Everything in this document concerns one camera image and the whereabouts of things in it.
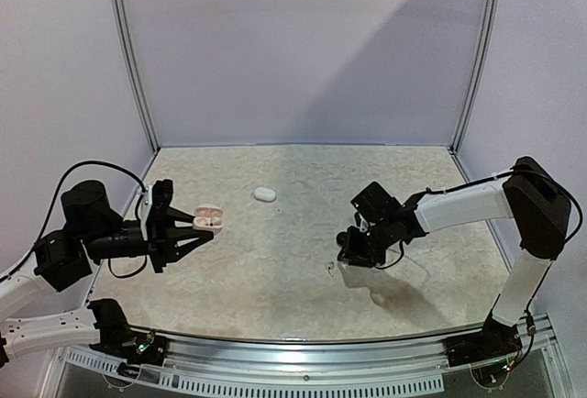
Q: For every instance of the white oval charging case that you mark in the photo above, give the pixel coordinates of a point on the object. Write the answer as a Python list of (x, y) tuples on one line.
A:
[(264, 194)]

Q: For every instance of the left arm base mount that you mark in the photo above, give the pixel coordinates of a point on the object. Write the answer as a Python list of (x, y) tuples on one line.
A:
[(116, 338)]

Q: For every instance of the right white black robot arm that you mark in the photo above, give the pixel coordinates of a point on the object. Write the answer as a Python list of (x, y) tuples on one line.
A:
[(540, 207)]

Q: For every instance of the clear earbud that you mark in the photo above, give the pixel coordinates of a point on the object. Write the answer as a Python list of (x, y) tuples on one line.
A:
[(331, 268)]

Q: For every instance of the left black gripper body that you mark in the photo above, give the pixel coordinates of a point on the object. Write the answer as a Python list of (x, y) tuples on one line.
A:
[(157, 245)]

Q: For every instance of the right aluminium corner post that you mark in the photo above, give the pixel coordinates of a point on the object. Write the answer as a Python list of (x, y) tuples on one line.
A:
[(480, 56)]

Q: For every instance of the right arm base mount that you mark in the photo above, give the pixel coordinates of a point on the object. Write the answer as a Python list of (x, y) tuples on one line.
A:
[(493, 341)]

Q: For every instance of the left aluminium corner post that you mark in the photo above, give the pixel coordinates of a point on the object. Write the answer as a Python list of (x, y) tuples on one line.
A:
[(133, 74)]

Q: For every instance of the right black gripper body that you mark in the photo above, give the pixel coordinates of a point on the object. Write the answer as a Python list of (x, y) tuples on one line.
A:
[(356, 248)]

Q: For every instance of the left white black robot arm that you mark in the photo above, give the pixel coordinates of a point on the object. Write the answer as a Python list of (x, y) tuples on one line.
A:
[(94, 232)]

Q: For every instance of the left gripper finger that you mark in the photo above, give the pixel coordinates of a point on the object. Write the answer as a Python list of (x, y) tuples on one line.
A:
[(178, 218), (181, 243)]

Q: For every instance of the pinkish white round case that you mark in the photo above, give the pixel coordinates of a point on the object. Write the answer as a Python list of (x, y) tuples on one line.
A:
[(208, 218)]

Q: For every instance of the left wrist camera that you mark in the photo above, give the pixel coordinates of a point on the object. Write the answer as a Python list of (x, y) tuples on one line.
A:
[(152, 209)]

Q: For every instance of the aluminium corner post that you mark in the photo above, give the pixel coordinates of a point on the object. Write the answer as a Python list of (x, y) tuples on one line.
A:
[(133, 74), (480, 56)]

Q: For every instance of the aluminium front rail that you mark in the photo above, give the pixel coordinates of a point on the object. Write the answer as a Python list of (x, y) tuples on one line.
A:
[(395, 367)]

